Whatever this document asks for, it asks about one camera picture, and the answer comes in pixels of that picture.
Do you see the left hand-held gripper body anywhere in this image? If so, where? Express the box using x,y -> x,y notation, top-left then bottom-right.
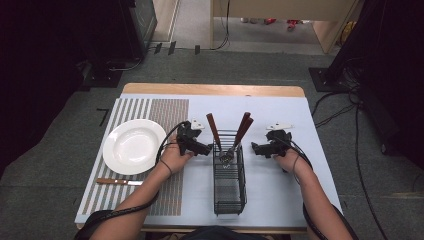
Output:
176,118 -> 206,157

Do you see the black wire cutlery basket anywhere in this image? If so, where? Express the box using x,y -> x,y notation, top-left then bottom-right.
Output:
211,129 -> 249,217

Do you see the black curtain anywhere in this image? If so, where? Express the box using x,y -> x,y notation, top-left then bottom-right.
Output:
0,0 -> 136,174
328,0 -> 424,169

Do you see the black stand base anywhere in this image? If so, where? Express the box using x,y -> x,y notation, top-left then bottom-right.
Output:
80,59 -> 124,90
307,66 -> 356,94

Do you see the black hanging cable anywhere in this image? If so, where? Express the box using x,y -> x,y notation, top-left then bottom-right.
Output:
212,0 -> 232,51

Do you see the white round plate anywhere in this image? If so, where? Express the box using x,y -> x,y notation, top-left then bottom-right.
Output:
102,118 -> 167,176

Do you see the dark glass cabinet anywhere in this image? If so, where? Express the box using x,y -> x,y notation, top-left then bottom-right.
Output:
128,0 -> 158,62

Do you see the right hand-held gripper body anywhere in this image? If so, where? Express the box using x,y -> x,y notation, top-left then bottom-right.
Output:
265,122 -> 295,158

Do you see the black wrist band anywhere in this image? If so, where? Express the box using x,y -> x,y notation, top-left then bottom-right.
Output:
292,155 -> 302,185
159,158 -> 174,177

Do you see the beige wooden desk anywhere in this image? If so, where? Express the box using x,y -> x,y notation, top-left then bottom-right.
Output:
209,0 -> 363,55

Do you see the person's left hand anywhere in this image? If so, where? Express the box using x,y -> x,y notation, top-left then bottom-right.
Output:
159,134 -> 195,174

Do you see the light blue table cover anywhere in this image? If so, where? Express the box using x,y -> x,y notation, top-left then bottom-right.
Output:
74,92 -> 343,232

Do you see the striped woven placemat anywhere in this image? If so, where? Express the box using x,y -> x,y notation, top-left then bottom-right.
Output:
81,97 -> 190,217

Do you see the person's right hand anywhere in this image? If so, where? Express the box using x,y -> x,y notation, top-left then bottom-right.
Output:
273,149 -> 313,175

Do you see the wooden-handled table knife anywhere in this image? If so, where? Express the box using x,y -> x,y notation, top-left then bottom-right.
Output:
95,177 -> 145,187

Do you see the light wooden panel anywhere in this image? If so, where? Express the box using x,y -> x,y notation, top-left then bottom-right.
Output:
152,0 -> 181,43

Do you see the brown-handled metal utensil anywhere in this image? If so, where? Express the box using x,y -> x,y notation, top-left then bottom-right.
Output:
205,112 -> 226,163
223,116 -> 255,164
219,111 -> 252,164

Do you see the black floor cable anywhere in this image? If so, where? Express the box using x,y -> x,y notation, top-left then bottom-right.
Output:
310,90 -> 359,130

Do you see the person's dark clothing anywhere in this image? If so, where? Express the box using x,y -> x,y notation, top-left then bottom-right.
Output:
179,225 -> 269,240

